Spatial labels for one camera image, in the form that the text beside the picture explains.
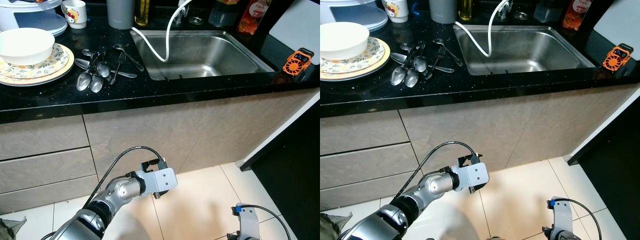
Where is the black cabinet side panel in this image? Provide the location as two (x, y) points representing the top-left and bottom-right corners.
(577, 95), (640, 236)
(250, 100), (321, 240)

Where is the olive green cloth bag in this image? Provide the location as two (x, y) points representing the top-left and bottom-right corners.
(320, 212), (351, 240)
(0, 217), (27, 240)

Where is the white cabinet edge trim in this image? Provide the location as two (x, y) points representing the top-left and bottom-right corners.
(565, 85), (640, 166)
(240, 91), (321, 172)

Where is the beige cabinet drawer front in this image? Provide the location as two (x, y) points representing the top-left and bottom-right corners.
(0, 115), (91, 162)
(0, 146), (98, 195)
(320, 142), (420, 190)
(320, 172), (426, 211)
(320, 111), (411, 156)

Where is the orange black handheld fan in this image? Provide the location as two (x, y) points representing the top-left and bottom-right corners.
(281, 47), (315, 81)
(602, 43), (635, 76)

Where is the stainless steel sink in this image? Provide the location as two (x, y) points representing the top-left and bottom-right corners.
(130, 29), (276, 82)
(452, 23), (598, 77)

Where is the long steel teaspoon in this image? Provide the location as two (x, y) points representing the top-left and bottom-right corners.
(432, 38), (465, 67)
(112, 44), (145, 72)

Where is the orange juice bottle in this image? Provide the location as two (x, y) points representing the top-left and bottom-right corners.
(561, 0), (598, 32)
(237, 0), (273, 36)

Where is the dark translucent plastic container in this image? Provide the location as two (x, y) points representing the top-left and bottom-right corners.
(532, 0), (566, 23)
(207, 0), (242, 28)

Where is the white cutting board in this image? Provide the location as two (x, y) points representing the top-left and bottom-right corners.
(592, 0), (640, 48)
(269, 0), (321, 52)

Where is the white bowl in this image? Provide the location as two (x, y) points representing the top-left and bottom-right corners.
(320, 21), (377, 62)
(0, 27), (56, 67)

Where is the steel faucet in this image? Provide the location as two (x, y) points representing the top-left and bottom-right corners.
(495, 0), (513, 21)
(172, 0), (193, 25)

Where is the large steel serving spoon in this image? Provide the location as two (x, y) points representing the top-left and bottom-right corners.
(390, 52), (455, 74)
(74, 57), (138, 79)

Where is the floral print plate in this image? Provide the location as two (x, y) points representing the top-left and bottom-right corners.
(0, 42), (71, 80)
(320, 37), (387, 75)

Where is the yellow oil bottle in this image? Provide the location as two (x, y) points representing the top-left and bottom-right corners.
(134, 0), (151, 27)
(457, 0), (475, 22)

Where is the grey thermos flask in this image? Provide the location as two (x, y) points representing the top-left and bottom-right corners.
(429, 0), (458, 24)
(106, 0), (136, 30)

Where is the white tiered plastic rack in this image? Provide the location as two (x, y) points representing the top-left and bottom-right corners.
(320, 0), (388, 32)
(0, 0), (68, 37)

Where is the white cartoon print mug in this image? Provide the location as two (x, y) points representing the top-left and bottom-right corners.
(61, 0), (88, 29)
(382, 0), (409, 24)

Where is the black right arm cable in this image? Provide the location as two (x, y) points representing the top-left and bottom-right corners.
(547, 197), (603, 240)
(232, 202), (292, 240)

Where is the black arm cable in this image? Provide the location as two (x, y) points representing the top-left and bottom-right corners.
(82, 146), (166, 211)
(400, 141), (478, 198)
(232, 202), (292, 240)
(547, 197), (603, 240)

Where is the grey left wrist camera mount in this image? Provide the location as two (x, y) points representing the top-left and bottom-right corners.
(141, 158), (179, 199)
(456, 154), (490, 193)

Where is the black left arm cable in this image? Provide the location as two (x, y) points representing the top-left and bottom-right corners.
(400, 141), (478, 198)
(82, 146), (166, 211)

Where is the white hose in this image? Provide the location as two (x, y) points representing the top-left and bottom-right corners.
(131, 0), (193, 63)
(454, 0), (511, 57)

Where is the dark handled steel fork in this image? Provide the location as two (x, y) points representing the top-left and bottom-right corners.
(425, 46), (447, 81)
(109, 51), (129, 86)

